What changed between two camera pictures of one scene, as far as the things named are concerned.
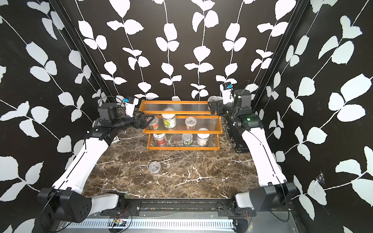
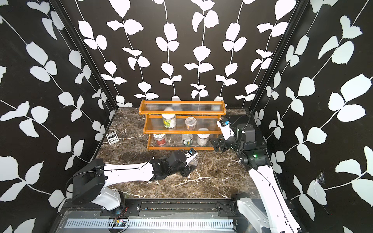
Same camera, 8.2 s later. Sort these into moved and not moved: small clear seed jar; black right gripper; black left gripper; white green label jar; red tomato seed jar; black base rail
Moved: black left gripper; black right gripper
Not moved: black base rail; small clear seed jar; red tomato seed jar; white green label jar
